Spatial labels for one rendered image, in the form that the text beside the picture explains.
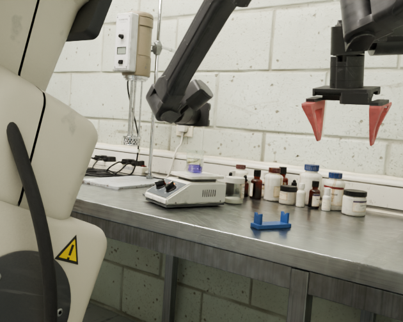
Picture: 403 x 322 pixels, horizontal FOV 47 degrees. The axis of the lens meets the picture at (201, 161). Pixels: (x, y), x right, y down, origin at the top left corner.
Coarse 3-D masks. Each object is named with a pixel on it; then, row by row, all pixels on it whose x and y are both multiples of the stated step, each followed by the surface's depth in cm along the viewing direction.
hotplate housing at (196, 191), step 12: (180, 180) 132; (192, 180) 131; (204, 180) 133; (216, 180) 138; (180, 192) 126; (192, 192) 128; (204, 192) 130; (216, 192) 133; (168, 204) 125; (180, 204) 127; (192, 204) 129; (204, 204) 131; (216, 204) 134
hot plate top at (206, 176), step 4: (172, 172) 136; (176, 172) 135; (180, 172) 135; (184, 172) 136; (204, 172) 140; (208, 172) 141; (180, 176) 133; (184, 176) 131; (188, 176) 129; (192, 176) 128; (196, 176) 129; (200, 176) 130; (204, 176) 130; (208, 176) 131; (212, 176) 132; (216, 176) 133; (220, 176) 134
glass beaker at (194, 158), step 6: (186, 150) 135; (192, 150) 133; (198, 150) 133; (204, 150) 135; (186, 156) 136; (192, 156) 133; (198, 156) 133; (186, 162) 135; (192, 162) 134; (198, 162) 134; (186, 168) 135; (192, 168) 134; (198, 168) 134
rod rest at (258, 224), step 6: (258, 216) 108; (282, 216) 112; (288, 216) 111; (252, 222) 109; (258, 222) 108; (264, 222) 110; (270, 222) 111; (276, 222) 111; (282, 222) 112; (258, 228) 107; (264, 228) 107; (270, 228) 108; (276, 228) 109
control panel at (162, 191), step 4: (164, 180) 136; (168, 180) 135; (172, 180) 134; (176, 184) 130; (180, 184) 129; (184, 184) 128; (152, 188) 134; (156, 188) 133; (160, 188) 132; (164, 188) 130; (176, 188) 127; (152, 192) 131; (156, 192) 130; (160, 192) 129; (164, 192) 128; (168, 192) 127; (172, 192) 126; (164, 196) 125
